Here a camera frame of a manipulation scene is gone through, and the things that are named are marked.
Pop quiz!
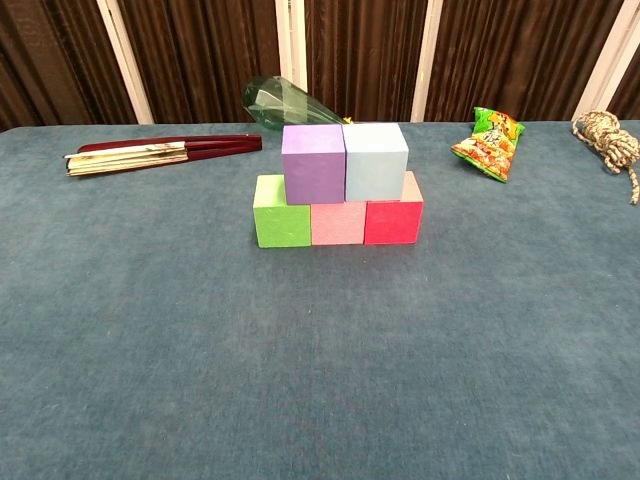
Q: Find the green orange snack bag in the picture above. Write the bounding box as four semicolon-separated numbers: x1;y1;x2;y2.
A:
450;106;527;184

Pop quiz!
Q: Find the green transparent bottle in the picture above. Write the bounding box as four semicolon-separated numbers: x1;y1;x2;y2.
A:
241;75;347;133

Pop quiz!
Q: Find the pale pink foam cube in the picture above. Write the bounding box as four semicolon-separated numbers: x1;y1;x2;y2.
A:
309;201;366;247

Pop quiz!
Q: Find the red foam cube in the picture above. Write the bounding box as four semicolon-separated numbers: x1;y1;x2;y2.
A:
363;170;425;246

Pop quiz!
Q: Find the teal table mat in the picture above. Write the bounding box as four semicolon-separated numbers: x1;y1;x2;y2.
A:
0;118;640;480

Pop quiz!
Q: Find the purple foam cube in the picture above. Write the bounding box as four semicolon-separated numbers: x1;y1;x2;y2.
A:
281;124;347;205

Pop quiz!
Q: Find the beige braided rope bundle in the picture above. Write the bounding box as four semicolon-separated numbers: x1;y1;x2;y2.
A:
571;110;640;205

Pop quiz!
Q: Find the light blue foam cube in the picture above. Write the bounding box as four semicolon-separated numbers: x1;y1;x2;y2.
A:
341;122;410;203

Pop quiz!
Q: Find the green foam cube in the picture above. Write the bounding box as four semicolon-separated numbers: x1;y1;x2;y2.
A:
253;174;314;249

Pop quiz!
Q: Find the folded red paper fan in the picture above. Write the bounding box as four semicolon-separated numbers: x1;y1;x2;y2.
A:
63;133;264;178

